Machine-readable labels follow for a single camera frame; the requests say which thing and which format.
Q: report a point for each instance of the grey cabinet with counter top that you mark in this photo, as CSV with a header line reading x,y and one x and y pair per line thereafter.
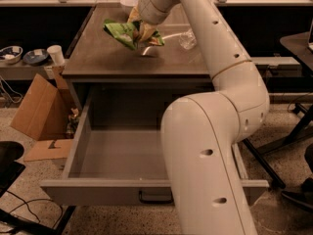
x,y
113,81

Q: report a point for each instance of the grey open top drawer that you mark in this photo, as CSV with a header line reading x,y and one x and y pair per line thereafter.
x,y
111,160

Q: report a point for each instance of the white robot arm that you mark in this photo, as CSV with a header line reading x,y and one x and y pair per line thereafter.
x,y
198,131

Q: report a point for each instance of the clear plastic water bottle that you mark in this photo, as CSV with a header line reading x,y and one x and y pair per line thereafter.
x,y
187,40

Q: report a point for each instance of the black drawer handle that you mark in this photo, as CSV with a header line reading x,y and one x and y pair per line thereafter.
x,y
155,197

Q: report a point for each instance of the white patterned bowl on shelf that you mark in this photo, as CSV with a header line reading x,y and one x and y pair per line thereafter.
x,y
11,55

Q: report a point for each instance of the blue bowl on shelf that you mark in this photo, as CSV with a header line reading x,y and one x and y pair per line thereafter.
x,y
36,57

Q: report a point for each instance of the black chair at left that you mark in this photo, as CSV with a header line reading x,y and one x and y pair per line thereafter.
x,y
10,169

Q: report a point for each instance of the green rice chip bag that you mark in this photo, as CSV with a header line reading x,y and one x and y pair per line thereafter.
x,y
128,34

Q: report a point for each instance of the low grey side shelf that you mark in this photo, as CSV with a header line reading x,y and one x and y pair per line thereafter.
x,y
21,71

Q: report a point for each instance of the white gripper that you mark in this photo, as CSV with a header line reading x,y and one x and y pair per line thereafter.
x,y
146,10

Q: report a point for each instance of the brown cardboard box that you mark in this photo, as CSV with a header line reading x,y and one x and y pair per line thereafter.
x,y
44,114

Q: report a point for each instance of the white paper cup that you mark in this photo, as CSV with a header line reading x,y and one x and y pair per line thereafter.
x,y
56,53

